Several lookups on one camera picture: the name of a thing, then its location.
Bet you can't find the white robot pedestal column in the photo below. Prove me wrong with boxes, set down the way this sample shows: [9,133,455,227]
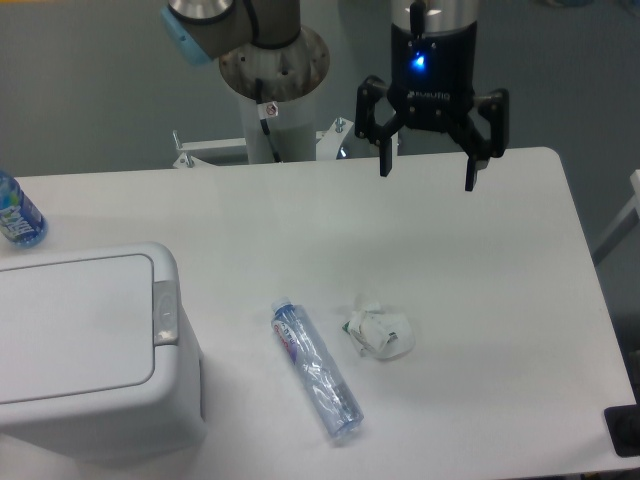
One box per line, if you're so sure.
[219,26,330,164]

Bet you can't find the white clamp bracket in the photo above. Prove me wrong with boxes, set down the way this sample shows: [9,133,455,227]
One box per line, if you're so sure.
[172,130,248,169]
[316,117,354,161]

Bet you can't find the white frame at right edge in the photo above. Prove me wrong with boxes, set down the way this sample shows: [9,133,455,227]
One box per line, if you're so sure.
[592,169,639,266]

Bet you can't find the black cable on pedestal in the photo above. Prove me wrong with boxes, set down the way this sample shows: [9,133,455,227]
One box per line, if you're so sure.
[254,77,282,164]

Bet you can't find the clear plastic bottle lying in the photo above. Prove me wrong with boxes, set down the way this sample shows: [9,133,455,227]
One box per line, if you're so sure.
[271,297,364,440]

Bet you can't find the black clamp at table edge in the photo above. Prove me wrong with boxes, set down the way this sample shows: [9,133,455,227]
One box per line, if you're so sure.
[604,404,639,458]

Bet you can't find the crumpled white paper wad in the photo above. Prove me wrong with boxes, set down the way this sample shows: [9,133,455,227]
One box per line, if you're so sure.
[342,294,416,361]

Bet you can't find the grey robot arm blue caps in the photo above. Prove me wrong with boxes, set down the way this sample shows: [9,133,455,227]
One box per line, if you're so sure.
[162,1,509,191]

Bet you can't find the white clamp bracket left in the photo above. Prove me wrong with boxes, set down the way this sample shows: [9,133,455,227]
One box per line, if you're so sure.
[172,130,248,169]

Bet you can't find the white clamp bracket middle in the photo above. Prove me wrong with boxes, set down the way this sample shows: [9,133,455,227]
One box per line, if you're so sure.
[316,117,354,161]

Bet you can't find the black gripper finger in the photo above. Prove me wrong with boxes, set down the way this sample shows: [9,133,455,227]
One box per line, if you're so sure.
[444,88,510,193]
[354,75,404,177]

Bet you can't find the blue labelled water bottle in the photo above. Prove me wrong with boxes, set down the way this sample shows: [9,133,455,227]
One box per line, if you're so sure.
[1,171,48,248]

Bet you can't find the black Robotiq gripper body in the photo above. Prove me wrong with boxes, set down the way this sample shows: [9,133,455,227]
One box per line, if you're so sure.
[390,22,477,133]

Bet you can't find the white push-lid trash can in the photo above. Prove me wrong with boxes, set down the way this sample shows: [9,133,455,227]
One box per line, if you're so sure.
[1,242,207,461]

